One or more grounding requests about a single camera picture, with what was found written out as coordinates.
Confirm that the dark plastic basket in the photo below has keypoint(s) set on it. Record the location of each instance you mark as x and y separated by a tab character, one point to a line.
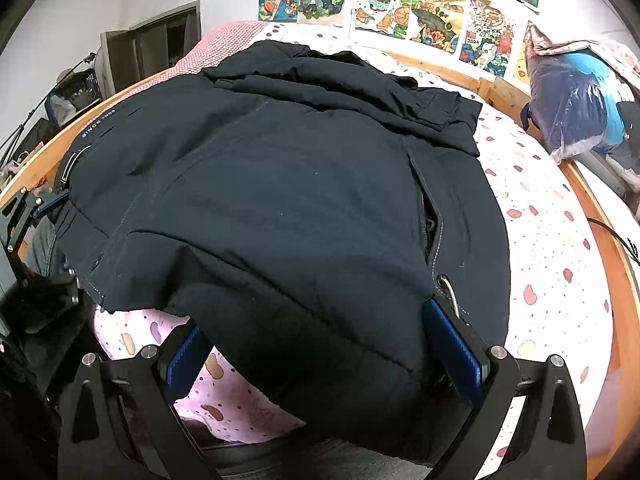
80	87

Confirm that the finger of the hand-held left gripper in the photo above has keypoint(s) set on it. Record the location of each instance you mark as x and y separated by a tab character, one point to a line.
52	205

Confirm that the pink fruit print bedding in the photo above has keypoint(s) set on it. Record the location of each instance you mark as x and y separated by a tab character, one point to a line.
540	260

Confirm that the wooden bed frame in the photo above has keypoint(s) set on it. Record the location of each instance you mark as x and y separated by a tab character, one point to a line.
625	335

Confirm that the black padded jacket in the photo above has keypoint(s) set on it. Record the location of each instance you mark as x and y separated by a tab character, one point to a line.
275	185

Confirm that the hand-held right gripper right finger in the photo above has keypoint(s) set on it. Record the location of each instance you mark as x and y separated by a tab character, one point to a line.
452	345

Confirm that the group of colourful wall drawings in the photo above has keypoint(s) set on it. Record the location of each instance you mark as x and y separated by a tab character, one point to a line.
435	15

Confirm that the red checked quilt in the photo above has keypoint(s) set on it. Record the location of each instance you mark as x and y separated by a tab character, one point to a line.
215	45

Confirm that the clear plastic bag of clothes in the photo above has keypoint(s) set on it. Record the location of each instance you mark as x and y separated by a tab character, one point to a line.
565	105

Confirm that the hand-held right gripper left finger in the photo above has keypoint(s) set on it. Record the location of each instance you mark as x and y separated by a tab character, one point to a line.
187	360

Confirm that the grey wooden wardrobe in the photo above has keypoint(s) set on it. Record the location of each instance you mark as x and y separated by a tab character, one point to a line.
150	45

